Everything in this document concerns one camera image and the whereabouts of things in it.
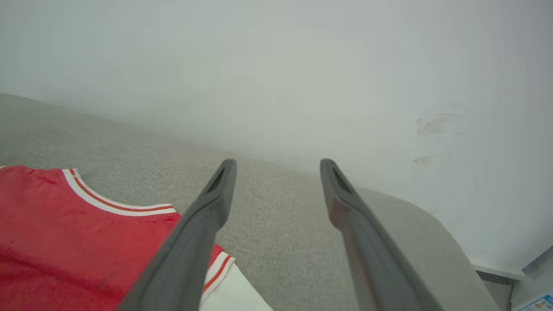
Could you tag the white baseboard strip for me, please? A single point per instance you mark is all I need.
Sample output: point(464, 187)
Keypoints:
point(497, 272)

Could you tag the red and white jersey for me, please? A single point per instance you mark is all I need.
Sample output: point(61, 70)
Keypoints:
point(65, 242)

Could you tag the printed paper sheet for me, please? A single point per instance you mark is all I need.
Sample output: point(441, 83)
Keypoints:
point(538, 303)

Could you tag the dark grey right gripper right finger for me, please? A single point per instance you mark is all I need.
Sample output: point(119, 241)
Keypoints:
point(376, 268)

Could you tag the grey fabric sofa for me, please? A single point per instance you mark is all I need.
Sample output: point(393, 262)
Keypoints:
point(281, 224)

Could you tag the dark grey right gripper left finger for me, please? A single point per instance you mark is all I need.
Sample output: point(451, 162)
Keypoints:
point(181, 259)

